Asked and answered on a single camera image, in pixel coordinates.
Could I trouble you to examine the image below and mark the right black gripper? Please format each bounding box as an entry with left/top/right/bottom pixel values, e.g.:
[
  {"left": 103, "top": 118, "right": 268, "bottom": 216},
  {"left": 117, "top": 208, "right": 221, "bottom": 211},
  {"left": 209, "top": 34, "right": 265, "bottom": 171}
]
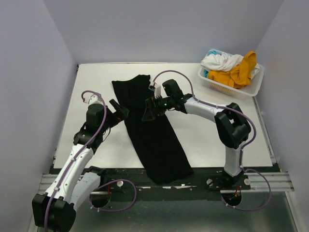
[{"left": 142, "top": 94, "right": 174, "bottom": 121}]

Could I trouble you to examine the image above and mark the yellow t-shirt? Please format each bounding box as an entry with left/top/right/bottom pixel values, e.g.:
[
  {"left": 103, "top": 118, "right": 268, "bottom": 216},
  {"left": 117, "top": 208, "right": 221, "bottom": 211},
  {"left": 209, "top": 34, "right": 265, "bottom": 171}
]
[{"left": 208, "top": 51, "right": 257, "bottom": 89}]

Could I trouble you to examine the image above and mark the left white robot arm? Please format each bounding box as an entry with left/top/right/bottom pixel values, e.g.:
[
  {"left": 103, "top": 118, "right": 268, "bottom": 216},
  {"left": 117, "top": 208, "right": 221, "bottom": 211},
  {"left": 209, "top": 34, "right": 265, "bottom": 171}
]
[{"left": 32, "top": 97, "right": 129, "bottom": 232}]

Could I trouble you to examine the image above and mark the purple cable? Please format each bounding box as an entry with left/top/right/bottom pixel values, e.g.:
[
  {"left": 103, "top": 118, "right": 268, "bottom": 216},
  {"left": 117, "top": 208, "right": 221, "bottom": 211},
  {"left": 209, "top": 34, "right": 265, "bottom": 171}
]
[
  {"left": 44, "top": 90, "right": 138, "bottom": 230},
  {"left": 152, "top": 70, "right": 272, "bottom": 211}
]

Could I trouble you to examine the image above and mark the teal t-shirt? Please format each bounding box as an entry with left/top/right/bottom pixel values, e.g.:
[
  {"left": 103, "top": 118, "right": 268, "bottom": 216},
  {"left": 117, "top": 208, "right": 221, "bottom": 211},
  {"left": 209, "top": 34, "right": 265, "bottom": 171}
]
[{"left": 204, "top": 49, "right": 221, "bottom": 78}]

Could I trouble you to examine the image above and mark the aluminium extrusion rail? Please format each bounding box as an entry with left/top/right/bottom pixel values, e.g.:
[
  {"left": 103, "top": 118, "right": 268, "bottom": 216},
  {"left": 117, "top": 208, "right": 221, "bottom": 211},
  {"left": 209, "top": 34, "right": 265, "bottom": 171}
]
[{"left": 39, "top": 171, "right": 294, "bottom": 199}]

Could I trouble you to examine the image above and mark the black mounting base plate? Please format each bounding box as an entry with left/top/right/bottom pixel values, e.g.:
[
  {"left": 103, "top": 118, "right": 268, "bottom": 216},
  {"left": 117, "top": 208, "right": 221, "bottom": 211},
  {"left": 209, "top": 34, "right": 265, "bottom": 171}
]
[{"left": 91, "top": 168, "right": 251, "bottom": 202}]

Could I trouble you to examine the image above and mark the white t-shirt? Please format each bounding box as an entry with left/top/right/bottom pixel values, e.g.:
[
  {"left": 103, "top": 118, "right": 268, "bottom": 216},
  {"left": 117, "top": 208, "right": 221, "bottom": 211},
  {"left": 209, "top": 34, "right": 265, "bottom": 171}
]
[{"left": 200, "top": 50, "right": 244, "bottom": 72}]

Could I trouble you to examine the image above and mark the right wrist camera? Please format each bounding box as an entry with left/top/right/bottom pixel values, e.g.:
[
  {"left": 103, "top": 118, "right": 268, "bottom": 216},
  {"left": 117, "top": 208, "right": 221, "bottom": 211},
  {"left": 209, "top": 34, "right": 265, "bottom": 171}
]
[{"left": 149, "top": 82, "right": 162, "bottom": 99}]

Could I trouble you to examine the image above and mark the black t-shirt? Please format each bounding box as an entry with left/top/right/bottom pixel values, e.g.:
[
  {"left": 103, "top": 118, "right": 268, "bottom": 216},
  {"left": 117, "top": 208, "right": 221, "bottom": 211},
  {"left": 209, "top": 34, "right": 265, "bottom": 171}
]
[{"left": 112, "top": 74, "right": 194, "bottom": 184}]

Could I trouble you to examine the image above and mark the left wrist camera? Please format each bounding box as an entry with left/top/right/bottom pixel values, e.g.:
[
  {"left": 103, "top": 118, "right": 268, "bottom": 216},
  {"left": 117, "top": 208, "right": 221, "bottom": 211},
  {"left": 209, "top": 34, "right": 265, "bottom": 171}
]
[{"left": 82, "top": 94, "right": 102, "bottom": 105}]

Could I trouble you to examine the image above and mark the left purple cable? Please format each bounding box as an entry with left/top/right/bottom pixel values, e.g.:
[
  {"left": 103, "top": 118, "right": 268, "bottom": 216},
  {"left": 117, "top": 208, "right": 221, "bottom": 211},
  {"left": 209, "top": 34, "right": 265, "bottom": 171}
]
[{"left": 44, "top": 90, "right": 138, "bottom": 230}]

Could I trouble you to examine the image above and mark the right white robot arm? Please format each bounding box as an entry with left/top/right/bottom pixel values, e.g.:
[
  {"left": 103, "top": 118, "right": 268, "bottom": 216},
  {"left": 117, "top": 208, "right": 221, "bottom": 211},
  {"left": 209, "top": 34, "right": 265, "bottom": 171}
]
[{"left": 142, "top": 79, "right": 251, "bottom": 189}]

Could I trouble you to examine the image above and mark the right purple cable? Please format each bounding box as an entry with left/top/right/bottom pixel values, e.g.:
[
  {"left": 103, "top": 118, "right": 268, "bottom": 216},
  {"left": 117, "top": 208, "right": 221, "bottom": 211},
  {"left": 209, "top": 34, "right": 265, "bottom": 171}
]
[{"left": 152, "top": 70, "right": 272, "bottom": 211}]

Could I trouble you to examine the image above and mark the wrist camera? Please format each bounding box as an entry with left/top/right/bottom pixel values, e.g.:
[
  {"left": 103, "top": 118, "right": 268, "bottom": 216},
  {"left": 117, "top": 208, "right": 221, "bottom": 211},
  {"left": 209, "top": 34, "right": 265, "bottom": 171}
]
[
  {"left": 149, "top": 82, "right": 162, "bottom": 99},
  {"left": 82, "top": 94, "right": 102, "bottom": 105}
]

